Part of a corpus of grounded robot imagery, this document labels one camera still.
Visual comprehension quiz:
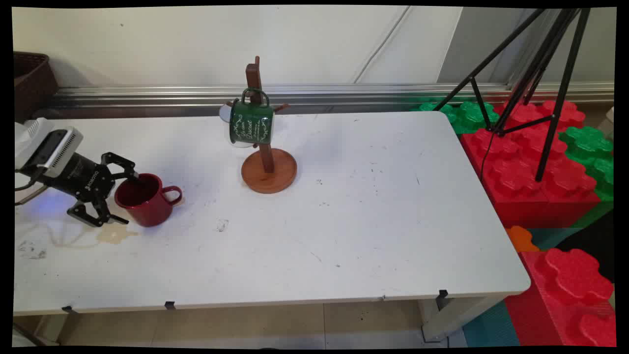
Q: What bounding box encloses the green foam block stacked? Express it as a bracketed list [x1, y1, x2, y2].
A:
[558, 126, 615, 203]

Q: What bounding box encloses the black tripod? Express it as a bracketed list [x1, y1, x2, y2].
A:
[432, 7, 592, 183]

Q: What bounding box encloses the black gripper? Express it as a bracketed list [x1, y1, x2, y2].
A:
[46, 152, 140, 228]

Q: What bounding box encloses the red foam block ribbed side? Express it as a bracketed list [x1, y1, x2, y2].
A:
[504, 247, 617, 347]

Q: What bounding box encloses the wooden mug tree stand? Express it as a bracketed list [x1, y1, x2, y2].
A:
[226, 56, 298, 195]

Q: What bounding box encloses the brown wicker basket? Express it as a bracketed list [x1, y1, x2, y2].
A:
[14, 51, 59, 123]

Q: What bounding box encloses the red enamel mug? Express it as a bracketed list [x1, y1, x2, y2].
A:
[114, 173, 183, 228]

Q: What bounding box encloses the large red foam block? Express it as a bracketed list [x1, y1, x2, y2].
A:
[459, 98, 602, 230]

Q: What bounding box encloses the aluminium wall rail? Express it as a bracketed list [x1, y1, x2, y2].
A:
[49, 82, 615, 119]

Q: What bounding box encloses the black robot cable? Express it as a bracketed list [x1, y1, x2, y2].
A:
[15, 166, 50, 206]

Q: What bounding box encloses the green enamel mug white lettering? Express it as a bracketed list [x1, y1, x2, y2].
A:
[229, 88, 274, 145]

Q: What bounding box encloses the orange foam block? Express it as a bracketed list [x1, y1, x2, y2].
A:
[505, 225, 541, 253]

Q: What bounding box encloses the white table leg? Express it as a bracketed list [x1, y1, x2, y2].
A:
[418, 295, 503, 343]

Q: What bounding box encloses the white wall cable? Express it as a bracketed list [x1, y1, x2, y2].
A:
[353, 6, 411, 84]

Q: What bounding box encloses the green foam block flat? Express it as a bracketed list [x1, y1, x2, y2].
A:
[410, 100, 500, 135]

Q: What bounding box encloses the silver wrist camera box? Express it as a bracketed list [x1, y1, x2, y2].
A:
[29, 126, 84, 178]

